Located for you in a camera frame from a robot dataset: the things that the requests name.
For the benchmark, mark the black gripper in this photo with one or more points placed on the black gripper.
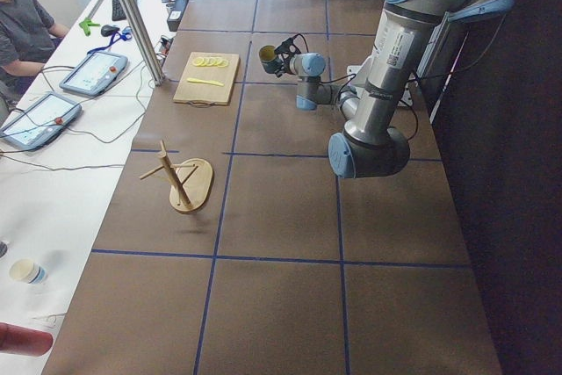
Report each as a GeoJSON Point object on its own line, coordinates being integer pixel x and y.
{"type": "Point", "coordinates": [284, 63]}

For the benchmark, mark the grey mug yellow inside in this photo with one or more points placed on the grey mug yellow inside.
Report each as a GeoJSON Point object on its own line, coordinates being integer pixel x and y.
{"type": "Point", "coordinates": [270, 60]}

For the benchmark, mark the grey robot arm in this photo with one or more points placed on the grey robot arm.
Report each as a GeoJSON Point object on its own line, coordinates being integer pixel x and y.
{"type": "Point", "coordinates": [311, 90]}
{"type": "Point", "coordinates": [368, 146]}

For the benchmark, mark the wooden cup storage rack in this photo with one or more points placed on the wooden cup storage rack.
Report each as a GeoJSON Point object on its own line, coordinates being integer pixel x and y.
{"type": "Point", "coordinates": [190, 181]}

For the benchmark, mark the paper cup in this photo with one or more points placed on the paper cup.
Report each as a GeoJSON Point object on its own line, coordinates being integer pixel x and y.
{"type": "Point", "coordinates": [28, 271]}

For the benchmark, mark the wooden knife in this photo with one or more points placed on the wooden knife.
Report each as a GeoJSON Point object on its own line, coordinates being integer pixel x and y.
{"type": "Point", "coordinates": [206, 82]}

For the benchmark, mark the bamboo cutting board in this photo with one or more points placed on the bamboo cutting board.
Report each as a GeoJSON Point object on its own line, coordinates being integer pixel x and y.
{"type": "Point", "coordinates": [201, 94]}

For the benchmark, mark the black power box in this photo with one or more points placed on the black power box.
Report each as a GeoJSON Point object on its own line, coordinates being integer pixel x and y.
{"type": "Point", "coordinates": [176, 9]}

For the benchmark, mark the black keyboard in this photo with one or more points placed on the black keyboard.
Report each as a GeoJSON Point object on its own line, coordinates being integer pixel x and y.
{"type": "Point", "coordinates": [118, 12]}

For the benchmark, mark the black computer mouse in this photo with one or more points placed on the black computer mouse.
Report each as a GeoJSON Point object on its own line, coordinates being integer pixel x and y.
{"type": "Point", "coordinates": [108, 30]}

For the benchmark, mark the teach pendant far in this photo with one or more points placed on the teach pendant far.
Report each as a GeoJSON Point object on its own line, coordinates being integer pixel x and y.
{"type": "Point", "coordinates": [94, 74]}

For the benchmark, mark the teach pendant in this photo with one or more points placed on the teach pendant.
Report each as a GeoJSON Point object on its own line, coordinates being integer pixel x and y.
{"type": "Point", "coordinates": [94, 74]}
{"type": "Point", "coordinates": [41, 123]}

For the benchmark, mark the green clamp tool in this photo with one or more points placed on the green clamp tool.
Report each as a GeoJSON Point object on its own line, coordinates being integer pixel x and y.
{"type": "Point", "coordinates": [86, 26]}

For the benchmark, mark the teach pendant near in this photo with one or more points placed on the teach pendant near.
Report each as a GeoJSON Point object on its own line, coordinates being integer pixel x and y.
{"type": "Point", "coordinates": [41, 123]}

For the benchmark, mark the seated person grey shirt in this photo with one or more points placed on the seated person grey shirt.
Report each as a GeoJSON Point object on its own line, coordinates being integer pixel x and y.
{"type": "Point", "coordinates": [29, 37]}

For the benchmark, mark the red cylinder object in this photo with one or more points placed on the red cylinder object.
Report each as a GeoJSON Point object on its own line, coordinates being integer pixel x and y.
{"type": "Point", "coordinates": [25, 341]}

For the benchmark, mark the aluminium frame post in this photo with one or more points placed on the aluminium frame post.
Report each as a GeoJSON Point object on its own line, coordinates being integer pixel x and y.
{"type": "Point", "coordinates": [143, 41]}

